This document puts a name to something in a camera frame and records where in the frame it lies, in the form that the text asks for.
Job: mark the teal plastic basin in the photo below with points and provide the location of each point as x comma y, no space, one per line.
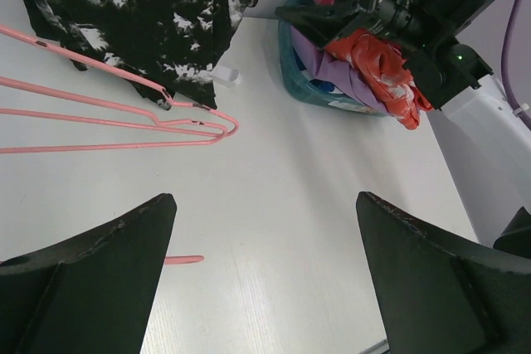
306,89

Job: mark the orange trousers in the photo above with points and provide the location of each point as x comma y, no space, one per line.
380,64

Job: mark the pink hanger of black trousers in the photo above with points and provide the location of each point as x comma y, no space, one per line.
34,41

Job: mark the pink hanger of orange trousers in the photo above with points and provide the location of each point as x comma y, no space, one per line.
186,259

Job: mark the purple trousers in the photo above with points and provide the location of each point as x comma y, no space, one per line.
322,66

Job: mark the black white trousers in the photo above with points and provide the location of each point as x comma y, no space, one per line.
175,43

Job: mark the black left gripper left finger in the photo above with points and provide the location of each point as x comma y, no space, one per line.
92,293

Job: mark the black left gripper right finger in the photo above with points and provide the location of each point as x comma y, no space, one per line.
438,292

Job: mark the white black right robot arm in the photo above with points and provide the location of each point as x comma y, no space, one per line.
450,75

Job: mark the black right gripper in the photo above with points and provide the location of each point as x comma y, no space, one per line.
323,24

